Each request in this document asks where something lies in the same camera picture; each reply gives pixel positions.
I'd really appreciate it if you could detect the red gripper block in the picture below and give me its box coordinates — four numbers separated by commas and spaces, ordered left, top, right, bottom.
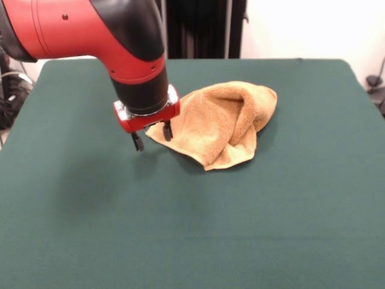
113, 97, 182, 153

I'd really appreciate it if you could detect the dark stand foot with knob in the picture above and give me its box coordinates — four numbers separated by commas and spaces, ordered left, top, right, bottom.
0, 54, 34, 131
365, 74, 385, 119

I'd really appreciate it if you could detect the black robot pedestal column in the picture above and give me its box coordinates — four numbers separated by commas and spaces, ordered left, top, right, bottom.
164, 0, 250, 60

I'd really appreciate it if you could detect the tan terry towel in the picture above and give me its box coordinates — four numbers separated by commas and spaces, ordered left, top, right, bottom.
145, 80, 278, 172

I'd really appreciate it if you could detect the dark green table cloth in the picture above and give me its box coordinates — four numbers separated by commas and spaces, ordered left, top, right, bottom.
0, 58, 385, 289

